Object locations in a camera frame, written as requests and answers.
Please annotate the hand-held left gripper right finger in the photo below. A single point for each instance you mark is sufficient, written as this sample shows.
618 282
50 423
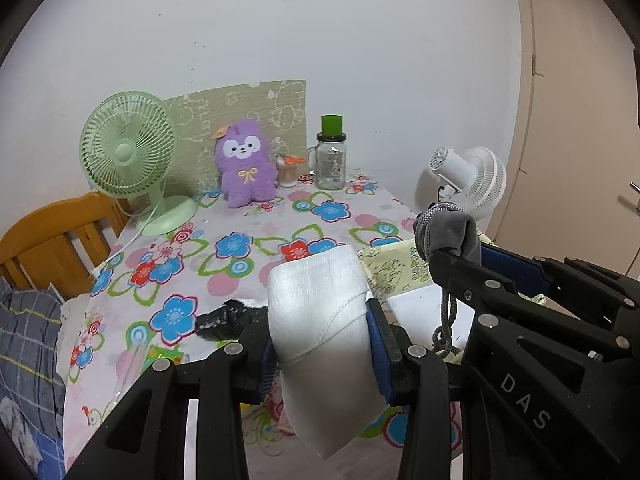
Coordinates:
382 372

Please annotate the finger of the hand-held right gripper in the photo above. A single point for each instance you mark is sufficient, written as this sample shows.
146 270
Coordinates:
515 267
480 305

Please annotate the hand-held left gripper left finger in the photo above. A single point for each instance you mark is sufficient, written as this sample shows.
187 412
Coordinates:
265 380

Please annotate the white towel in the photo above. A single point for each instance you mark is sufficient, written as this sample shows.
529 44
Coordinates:
320 340

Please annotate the black sock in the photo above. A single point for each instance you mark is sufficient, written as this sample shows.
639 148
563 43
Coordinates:
222 317

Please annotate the yellow printed storage box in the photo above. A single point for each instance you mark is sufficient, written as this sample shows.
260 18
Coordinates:
395 265

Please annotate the white desk fan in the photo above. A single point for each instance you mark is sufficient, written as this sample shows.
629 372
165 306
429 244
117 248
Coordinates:
475 180

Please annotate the floral tablecloth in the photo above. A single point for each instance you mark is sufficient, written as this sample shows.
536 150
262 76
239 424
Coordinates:
240 240

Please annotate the beige door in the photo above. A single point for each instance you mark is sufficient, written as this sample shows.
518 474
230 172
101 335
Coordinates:
575 110

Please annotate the glass jar with green lid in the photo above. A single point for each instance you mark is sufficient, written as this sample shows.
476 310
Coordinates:
330 165

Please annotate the toothpick holder with orange lid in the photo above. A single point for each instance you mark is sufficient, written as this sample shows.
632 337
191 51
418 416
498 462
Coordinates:
287 172

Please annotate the purple plush toy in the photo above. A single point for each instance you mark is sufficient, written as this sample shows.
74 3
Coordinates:
246 170

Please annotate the blue plaid blanket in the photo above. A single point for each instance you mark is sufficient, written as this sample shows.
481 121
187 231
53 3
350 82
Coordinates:
30 360

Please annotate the green desk fan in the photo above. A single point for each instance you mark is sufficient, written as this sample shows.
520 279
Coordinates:
127 150

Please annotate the wooden slatted frame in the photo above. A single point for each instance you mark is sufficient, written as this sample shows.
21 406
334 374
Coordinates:
45 240

